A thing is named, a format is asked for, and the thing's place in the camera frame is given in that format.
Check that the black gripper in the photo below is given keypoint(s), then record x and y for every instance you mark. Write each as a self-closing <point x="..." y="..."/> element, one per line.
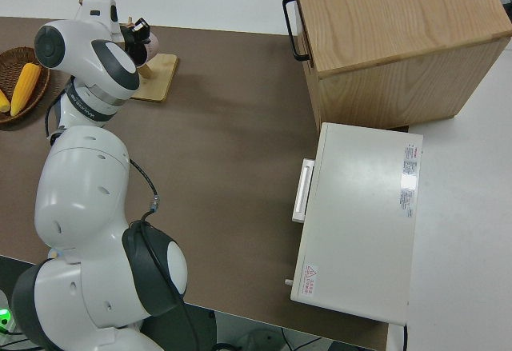
<point x="134" y="37"/>

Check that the pink mug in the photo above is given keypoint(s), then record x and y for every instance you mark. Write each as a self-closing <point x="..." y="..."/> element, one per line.
<point x="153" y="47"/>

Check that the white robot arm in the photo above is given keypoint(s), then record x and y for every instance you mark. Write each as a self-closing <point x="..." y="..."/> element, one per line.
<point x="80" y="191"/>

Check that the wooden mug tree stand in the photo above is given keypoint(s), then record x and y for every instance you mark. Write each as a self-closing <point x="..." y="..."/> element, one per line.
<point x="160" y="79"/>

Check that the round brown wicker basket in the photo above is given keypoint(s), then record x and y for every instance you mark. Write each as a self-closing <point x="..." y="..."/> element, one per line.
<point x="36" y="91"/>

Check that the yellow corn cob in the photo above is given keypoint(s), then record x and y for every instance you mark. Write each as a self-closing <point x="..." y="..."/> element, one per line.
<point x="25" y="87"/>
<point x="4" y="103"/>

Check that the wooden drawer cabinet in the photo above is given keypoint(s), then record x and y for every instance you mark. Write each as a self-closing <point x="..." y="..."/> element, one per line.
<point x="400" y="27"/>

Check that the white toaster oven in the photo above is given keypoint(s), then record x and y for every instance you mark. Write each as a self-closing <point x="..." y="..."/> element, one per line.
<point x="360" y="215"/>

